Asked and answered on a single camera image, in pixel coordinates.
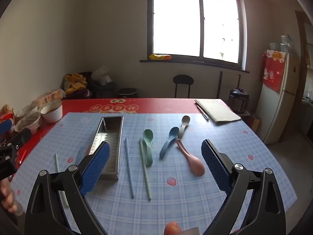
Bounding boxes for grey pen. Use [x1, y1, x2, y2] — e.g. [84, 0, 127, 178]
[196, 104, 209, 121]

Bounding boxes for grey spoon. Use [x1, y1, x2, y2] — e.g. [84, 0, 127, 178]
[178, 116, 191, 139]

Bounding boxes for person's right hand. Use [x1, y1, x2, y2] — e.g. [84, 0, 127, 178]
[164, 221, 183, 235]

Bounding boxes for dark folding rack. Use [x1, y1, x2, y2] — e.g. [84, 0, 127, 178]
[218, 71, 241, 99]

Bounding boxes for cream notebook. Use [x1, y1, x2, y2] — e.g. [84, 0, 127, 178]
[195, 99, 242, 123]

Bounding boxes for maroon cloth pile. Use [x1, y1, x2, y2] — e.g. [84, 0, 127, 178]
[66, 88, 92, 100]

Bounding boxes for black round chair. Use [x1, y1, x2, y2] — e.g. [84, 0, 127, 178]
[173, 75, 194, 99]

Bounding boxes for dark framed window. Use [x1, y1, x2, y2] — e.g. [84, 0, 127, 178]
[147, 0, 246, 70]

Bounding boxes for blue spoon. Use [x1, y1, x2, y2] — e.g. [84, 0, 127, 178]
[159, 127, 180, 159]

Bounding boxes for red printed tablecloth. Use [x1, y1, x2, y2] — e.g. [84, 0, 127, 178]
[15, 98, 228, 169]

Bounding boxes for yellow printed bag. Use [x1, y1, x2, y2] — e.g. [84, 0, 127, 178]
[64, 73, 88, 93]

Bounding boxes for metal utensil tray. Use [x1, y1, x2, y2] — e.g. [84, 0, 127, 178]
[87, 116, 124, 181]

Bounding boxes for person's left hand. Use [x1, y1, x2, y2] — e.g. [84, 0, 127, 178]
[0, 176, 23, 216]

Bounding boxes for glass bowl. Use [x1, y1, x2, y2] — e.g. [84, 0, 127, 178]
[15, 112, 41, 134]
[16, 104, 40, 118]

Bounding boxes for white dimpled bowl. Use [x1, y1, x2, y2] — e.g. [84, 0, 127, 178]
[40, 99, 63, 124]

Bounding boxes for black round bin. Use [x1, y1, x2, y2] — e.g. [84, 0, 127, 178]
[117, 88, 138, 99]

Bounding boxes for green spoon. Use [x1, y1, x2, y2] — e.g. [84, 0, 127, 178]
[143, 129, 154, 166]

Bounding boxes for clear plastic containers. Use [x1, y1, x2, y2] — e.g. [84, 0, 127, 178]
[269, 35, 296, 54]

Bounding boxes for packaged snack bag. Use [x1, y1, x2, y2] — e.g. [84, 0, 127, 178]
[33, 89, 66, 106]

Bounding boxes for blue chopstick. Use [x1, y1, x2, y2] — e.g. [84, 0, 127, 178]
[125, 138, 135, 199]

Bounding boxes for pink spoon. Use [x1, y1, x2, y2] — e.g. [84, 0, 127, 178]
[176, 139, 205, 176]

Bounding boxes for yellow packet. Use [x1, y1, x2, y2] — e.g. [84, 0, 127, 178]
[149, 54, 172, 61]

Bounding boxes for green chopstick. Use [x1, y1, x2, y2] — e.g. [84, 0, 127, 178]
[55, 153, 69, 207]
[139, 139, 151, 201]

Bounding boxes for black rice cooker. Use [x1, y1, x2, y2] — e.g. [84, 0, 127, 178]
[228, 88, 250, 114]

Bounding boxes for red hanging cloth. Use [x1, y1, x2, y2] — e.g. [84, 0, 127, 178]
[263, 50, 286, 93]

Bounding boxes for white fridge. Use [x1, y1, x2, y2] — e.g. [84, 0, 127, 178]
[255, 51, 304, 145]

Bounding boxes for dark window sill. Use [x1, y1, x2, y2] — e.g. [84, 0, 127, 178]
[140, 59, 250, 74]

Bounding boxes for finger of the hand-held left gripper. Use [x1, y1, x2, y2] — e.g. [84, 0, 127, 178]
[7, 128, 32, 150]
[0, 119, 13, 136]

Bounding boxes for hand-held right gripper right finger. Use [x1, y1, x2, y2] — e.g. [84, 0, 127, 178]
[201, 139, 286, 235]

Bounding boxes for blue plaid table mat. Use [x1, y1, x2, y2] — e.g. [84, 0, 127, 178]
[10, 113, 297, 235]

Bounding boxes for clear plastic bag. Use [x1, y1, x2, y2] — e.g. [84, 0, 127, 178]
[94, 66, 112, 85]

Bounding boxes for cardboard box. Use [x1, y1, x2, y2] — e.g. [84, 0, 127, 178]
[245, 111, 261, 131]

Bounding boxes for red snack packets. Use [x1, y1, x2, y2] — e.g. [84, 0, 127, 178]
[0, 104, 16, 125]

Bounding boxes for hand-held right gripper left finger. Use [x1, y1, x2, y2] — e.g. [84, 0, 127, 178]
[24, 141, 110, 235]

